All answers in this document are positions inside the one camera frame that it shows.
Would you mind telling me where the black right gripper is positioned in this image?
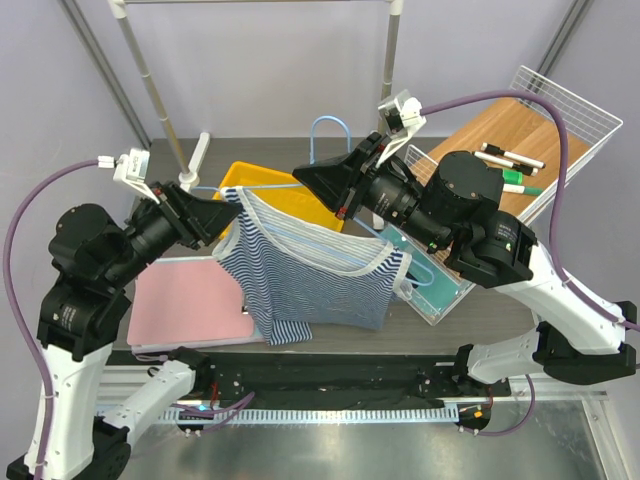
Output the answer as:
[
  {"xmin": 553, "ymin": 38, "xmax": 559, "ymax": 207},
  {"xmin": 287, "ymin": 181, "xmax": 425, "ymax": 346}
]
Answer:
[{"xmin": 295, "ymin": 132, "xmax": 451, "ymax": 252}]

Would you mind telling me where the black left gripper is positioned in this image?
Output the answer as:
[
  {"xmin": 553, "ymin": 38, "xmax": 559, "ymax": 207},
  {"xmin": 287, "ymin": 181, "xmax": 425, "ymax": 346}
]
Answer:
[{"xmin": 105, "ymin": 177, "xmax": 245, "ymax": 284}]

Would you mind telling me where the light blue wire hanger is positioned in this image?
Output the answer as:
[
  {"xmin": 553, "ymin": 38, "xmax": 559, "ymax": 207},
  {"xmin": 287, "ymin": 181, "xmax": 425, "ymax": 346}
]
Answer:
[{"xmin": 192, "ymin": 116, "xmax": 435, "ymax": 301}]

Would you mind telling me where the blue white striped tank top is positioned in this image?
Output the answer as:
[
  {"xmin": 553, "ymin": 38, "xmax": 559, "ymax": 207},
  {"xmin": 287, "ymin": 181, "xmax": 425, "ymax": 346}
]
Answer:
[{"xmin": 212, "ymin": 187, "xmax": 413, "ymax": 346}]

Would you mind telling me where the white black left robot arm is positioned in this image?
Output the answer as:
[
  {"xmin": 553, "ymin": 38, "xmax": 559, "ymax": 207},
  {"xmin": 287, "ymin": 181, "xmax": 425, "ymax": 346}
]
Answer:
[{"xmin": 6, "ymin": 182, "xmax": 242, "ymax": 479}]

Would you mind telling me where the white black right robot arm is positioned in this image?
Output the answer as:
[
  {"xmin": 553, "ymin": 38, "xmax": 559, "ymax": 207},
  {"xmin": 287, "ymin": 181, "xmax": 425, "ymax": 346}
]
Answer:
[{"xmin": 293, "ymin": 133, "xmax": 637, "ymax": 395}]

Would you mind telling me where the metal clothes rack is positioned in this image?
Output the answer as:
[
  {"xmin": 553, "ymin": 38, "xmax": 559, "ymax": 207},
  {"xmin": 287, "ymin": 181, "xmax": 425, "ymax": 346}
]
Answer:
[{"xmin": 105, "ymin": 0, "xmax": 405, "ymax": 194}]

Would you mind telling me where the yellow plastic tray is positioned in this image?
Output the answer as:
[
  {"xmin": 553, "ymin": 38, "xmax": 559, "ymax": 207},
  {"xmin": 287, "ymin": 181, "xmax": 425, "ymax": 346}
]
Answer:
[{"xmin": 213, "ymin": 161, "xmax": 344, "ymax": 239}]

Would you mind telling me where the pink clipboard with papers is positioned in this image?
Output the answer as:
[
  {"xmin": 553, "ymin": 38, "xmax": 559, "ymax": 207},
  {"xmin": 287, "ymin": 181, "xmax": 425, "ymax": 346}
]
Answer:
[{"xmin": 127, "ymin": 257, "xmax": 263, "ymax": 354}]

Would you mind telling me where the white marker black cap upper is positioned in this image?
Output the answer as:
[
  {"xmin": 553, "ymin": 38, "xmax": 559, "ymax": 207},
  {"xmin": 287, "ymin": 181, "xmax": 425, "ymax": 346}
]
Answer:
[{"xmin": 481, "ymin": 142, "xmax": 546, "ymax": 169}]

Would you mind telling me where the white marker black cap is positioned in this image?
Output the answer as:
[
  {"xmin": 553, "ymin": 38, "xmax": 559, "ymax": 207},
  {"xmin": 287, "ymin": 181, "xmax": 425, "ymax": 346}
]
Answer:
[
  {"xmin": 481, "ymin": 142, "xmax": 546, "ymax": 169},
  {"xmin": 472, "ymin": 151, "xmax": 539, "ymax": 176}
]

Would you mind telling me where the green black highlighter marker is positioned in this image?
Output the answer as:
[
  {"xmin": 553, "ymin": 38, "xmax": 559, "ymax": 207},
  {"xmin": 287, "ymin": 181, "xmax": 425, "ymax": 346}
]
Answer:
[{"xmin": 502, "ymin": 169, "xmax": 524, "ymax": 185}]

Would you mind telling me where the white marker green cap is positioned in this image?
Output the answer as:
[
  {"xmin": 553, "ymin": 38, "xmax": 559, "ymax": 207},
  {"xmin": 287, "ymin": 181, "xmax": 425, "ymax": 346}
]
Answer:
[{"xmin": 503, "ymin": 184, "xmax": 543, "ymax": 196}]

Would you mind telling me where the white marker black cap lower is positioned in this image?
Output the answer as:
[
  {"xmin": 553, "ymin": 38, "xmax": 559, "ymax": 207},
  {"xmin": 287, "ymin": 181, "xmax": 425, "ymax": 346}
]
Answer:
[{"xmin": 472, "ymin": 151, "xmax": 539, "ymax": 176}]

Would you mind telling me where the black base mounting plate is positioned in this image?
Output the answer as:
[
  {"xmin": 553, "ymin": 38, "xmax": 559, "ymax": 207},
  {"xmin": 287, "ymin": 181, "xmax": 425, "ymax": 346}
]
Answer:
[{"xmin": 107, "ymin": 349, "xmax": 511, "ymax": 404}]

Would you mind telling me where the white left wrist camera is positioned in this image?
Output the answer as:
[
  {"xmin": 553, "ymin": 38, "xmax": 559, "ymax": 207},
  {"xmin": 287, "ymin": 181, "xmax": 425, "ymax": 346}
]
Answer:
[{"xmin": 97, "ymin": 148, "xmax": 160, "ymax": 204}]

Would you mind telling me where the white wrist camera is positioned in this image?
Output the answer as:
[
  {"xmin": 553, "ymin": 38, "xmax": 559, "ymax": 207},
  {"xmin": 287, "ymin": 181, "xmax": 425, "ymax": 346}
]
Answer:
[
  {"xmin": 97, "ymin": 148, "xmax": 160, "ymax": 204},
  {"xmin": 376, "ymin": 90, "xmax": 427, "ymax": 168}
]

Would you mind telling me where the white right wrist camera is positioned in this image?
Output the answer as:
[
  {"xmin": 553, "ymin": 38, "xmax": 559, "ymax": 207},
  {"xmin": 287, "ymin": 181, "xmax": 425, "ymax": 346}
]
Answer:
[{"xmin": 376, "ymin": 90, "xmax": 427, "ymax": 168}]

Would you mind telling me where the teal box with handle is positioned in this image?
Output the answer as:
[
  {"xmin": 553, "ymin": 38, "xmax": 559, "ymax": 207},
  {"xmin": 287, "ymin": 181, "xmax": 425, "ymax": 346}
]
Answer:
[{"xmin": 380, "ymin": 225, "xmax": 475, "ymax": 326}]

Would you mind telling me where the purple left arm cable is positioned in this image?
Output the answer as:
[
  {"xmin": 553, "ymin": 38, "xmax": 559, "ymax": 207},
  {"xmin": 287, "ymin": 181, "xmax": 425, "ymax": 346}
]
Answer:
[{"xmin": 2, "ymin": 158, "xmax": 256, "ymax": 480}]

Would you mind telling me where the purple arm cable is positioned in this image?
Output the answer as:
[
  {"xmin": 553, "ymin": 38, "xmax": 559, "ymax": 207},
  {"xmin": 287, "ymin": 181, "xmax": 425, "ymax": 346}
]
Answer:
[
  {"xmin": 419, "ymin": 89, "xmax": 640, "ymax": 436},
  {"xmin": 2, "ymin": 158, "xmax": 256, "ymax": 480}
]

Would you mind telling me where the white wire shelf rack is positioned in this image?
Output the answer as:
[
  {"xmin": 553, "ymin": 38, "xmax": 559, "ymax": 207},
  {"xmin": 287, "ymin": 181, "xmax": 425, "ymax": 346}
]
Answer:
[{"xmin": 399, "ymin": 64, "xmax": 624, "ymax": 327}]

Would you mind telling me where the white slotted cable duct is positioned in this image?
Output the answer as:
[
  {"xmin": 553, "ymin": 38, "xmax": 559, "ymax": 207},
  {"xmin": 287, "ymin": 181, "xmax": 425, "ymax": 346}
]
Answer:
[{"xmin": 157, "ymin": 404, "xmax": 459, "ymax": 426}]

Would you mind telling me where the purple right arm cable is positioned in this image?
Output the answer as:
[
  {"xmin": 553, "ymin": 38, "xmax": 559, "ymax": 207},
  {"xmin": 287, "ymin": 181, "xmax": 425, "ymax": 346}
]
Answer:
[{"xmin": 419, "ymin": 89, "xmax": 640, "ymax": 436}]

